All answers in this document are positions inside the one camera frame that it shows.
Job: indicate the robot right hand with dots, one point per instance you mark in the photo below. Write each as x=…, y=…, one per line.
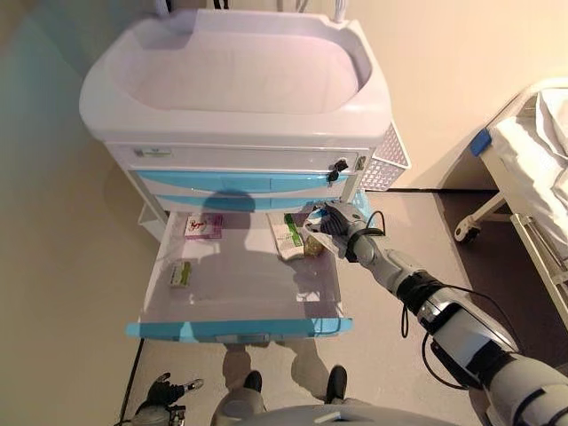
x=344, y=222

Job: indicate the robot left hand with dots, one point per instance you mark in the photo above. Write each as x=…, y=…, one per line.
x=162, y=392

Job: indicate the blue fronted cart drawer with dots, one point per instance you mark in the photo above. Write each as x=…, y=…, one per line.
x=275, y=203
x=199, y=182
x=244, y=284

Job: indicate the small green white medicine box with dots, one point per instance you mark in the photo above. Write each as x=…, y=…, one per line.
x=179, y=275

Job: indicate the pink white medicine box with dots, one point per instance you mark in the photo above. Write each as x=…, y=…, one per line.
x=204, y=227

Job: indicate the white bin with blue lid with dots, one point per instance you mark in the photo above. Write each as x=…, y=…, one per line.
x=360, y=202

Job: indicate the black keys in lock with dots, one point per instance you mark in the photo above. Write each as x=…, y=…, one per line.
x=339, y=166

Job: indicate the metal cart latch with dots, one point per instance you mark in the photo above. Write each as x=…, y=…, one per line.
x=361, y=164

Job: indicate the white box with green stripe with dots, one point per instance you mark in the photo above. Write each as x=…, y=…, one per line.
x=284, y=237

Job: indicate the white lattice side basket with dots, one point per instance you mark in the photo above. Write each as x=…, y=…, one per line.
x=386, y=164

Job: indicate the silver robot left leg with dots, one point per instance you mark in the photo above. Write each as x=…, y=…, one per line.
x=253, y=381

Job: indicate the bed caster wheel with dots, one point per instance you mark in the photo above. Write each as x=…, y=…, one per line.
x=466, y=231

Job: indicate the white medical cart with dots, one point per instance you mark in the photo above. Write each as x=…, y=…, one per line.
x=244, y=115

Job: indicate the grey robot torso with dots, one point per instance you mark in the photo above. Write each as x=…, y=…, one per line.
x=310, y=417

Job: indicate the blue bed corner bumper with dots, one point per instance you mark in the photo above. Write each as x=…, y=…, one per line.
x=481, y=143

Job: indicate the white cart side rack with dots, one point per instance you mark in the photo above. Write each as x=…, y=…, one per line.
x=153, y=226

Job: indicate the white sheeted mattress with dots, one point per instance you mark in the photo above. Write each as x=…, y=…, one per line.
x=523, y=146

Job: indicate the white blanket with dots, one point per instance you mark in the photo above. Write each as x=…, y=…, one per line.
x=554, y=133

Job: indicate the white hospital bed frame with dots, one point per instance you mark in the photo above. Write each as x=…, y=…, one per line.
x=494, y=173

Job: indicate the white bed side rail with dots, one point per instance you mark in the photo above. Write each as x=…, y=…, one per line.
x=532, y=239

